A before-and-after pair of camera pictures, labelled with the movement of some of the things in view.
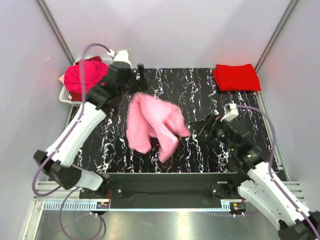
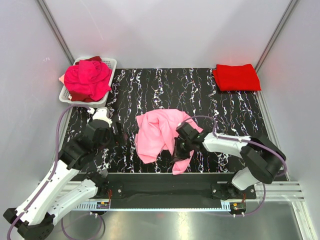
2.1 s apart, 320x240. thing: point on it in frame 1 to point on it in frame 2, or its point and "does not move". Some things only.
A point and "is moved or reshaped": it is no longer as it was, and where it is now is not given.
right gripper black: x=212 y=121 to x=178 y=154
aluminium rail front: x=64 y=196 does not move
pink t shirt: x=149 y=117 is moved or reshaped
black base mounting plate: x=166 y=191 does not move
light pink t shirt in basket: x=62 y=78 does not move
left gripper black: x=142 y=83 to x=121 y=137
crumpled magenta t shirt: x=94 y=70 does not move
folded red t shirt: x=236 y=78 does not move
